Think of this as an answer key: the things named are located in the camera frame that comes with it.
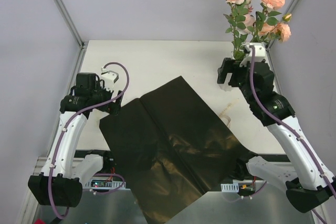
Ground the left white cable duct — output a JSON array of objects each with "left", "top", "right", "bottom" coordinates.
[{"left": 83, "top": 179, "right": 126, "bottom": 190}]

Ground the white cable duct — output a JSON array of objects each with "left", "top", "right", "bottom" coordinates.
[
  {"left": 220, "top": 183, "right": 255, "bottom": 193},
  {"left": 83, "top": 179, "right": 126, "bottom": 190}
]

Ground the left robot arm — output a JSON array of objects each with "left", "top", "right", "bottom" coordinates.
[{"left": 28, "top": 69, "right": 123, "bottom": 207}]

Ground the white ribbed ceramic vase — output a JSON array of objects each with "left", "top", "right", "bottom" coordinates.
[{"left": 219, "top": 83, "right": 233, "bottom": 92}]

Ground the right white cable duct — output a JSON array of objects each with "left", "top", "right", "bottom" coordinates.
[{"left": 220, "top": 183, "right": 255, "bottom": 193}]

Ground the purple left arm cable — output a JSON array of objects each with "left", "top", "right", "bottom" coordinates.
[{"left": 48, "top": 61, "right": 130, "bottom": 219}]

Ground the aluminium rail left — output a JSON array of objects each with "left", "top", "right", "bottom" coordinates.
[{"left": 33, "top": 157, "right": 84, "bottom": 175}]

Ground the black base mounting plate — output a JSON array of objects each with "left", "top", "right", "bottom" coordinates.
[{"left": 76, "top": 149, "right": 271, "bottom": 190}]

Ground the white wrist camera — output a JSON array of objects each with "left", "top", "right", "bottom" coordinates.
[
  {"left": 100, "top": 67, "right": 119, "bottom": 92},
  {"left": 239, "top": 42, "right": 266, "bottom": 67}
]

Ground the pink rose bouquet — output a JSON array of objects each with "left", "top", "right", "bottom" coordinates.
[{"left": 249, "top": 0, "right": 296, "bottom": 45}]

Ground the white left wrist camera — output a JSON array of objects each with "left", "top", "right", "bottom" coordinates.
[{"left": 100, "top": 67, "right": 119, "bottom": 92}]

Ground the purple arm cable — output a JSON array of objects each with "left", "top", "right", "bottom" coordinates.
[
  {"left": 48, "top": 61, "right": 130, "bottom": 219},
  {"left": 247, "top": 45, "right": 336, "bottom": 224}
]

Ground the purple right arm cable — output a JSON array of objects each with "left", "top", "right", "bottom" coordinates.
[{"left": 247, "top": 45, "right": 336, "bottom": 224}]

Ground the pale pink rose stem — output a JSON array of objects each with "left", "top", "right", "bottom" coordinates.
[{"left": 236, "top": 0, "right": 255, "bottom": 42}]

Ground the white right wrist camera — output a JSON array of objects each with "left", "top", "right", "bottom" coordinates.
[{"left": 239, "top": 42, "right": 266, "bottom": 67}]

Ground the cream printed ribbon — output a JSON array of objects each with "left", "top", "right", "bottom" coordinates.
[{"left": 218, "top": 98, "right": 239, "bottom": 128}]

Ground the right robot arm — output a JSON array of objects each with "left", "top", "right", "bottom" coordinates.
[{"left": 217, "top": 58, "right": 335, "bottom": 213}]

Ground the black wrapping paper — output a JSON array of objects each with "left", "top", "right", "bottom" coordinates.
[{"left": 99, "top": 77, "right": 249, "bottom": 223}]

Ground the left aluminium frame post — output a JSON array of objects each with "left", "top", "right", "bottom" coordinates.
[{"left": 53, "top": 0, "right": 86, "bottom": 49}]

